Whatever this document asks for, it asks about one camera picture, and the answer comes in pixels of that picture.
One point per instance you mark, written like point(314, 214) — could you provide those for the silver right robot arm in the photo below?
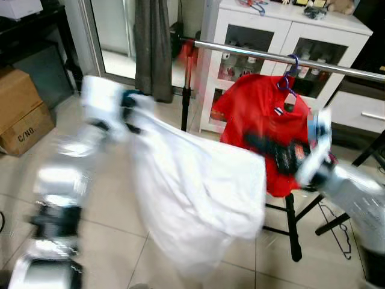
point(355, 198)

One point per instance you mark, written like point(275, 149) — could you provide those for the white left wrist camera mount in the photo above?
point(102, 102)

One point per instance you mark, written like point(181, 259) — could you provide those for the large white garment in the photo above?
point(192, 180)

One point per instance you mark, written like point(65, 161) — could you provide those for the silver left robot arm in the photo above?
point(60, 180)

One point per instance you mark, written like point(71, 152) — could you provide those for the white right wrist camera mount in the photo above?
point(316, 138)

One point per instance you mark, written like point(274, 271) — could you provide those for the shiny metal clothes rail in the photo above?
point(252, 53)

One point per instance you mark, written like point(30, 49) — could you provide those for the grey hanging curtain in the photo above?
point(153, 48)

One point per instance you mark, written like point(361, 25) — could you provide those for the white box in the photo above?
point(18, 7)

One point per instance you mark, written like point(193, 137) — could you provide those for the black clothes rack stand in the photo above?
point(293, 229)

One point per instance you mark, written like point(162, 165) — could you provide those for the white glass-door cabinet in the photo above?
point(271, 18)

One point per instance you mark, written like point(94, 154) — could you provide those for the black side table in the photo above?
point(36, 30)

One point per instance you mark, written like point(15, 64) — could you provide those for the white drawer unit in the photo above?
point(349, 111)

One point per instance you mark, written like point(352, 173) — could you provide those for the teal cloth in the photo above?
point(131, 94)

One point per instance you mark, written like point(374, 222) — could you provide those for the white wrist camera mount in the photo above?
point(102, 102)
point(316, 138)

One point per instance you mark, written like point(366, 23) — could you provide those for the brown plush toy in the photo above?
point(341, 6)

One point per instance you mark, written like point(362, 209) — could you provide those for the aluminium sliding glass door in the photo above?
point(114, 30)

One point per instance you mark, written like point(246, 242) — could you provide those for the red shirt on hanger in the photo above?
point(252, 108)

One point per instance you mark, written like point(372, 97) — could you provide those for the purple plastic hanger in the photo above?
point(287, 81)

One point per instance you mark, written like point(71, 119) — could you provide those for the printed cardboard box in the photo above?
point(21, 114)

